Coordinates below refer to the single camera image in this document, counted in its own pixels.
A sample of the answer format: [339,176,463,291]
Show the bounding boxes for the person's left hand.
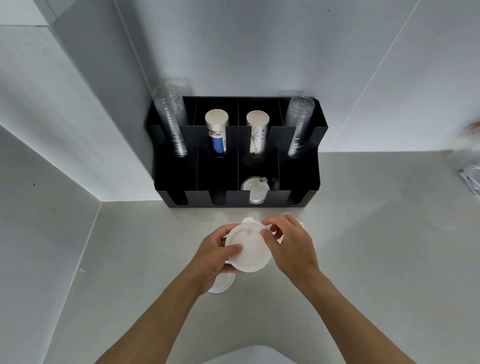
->
[186,224,244,297]

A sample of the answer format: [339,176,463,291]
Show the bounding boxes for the blue print paper cup stack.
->
[204,109,230,158]

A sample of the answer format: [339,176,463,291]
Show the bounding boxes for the stack of clear plastic cups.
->
[283,95,315,158]
[151,84,190,158]

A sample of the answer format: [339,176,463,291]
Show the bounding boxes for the person's white shirt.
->
[214,344,302,364]

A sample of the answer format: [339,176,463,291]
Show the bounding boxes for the stack of white lids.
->
[241,176,270,205]

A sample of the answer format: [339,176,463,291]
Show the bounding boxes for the black print paper cup stack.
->
[245,110,271,158]

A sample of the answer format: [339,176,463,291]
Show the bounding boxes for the clear plastic packet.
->
[458,164,480,196]

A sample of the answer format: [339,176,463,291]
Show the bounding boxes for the person's right forearm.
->
[288,262,405,364]

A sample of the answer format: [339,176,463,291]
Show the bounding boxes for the person's right hand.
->
[261,214,320,283]

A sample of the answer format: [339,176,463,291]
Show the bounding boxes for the white plastic cup lid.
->
[224,217,271,274]
[207,272,236,294]

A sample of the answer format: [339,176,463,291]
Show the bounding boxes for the black cup organizer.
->
[145,96,330,209]

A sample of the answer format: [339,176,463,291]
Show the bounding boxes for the person's left forearm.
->
[94,268,211,364]

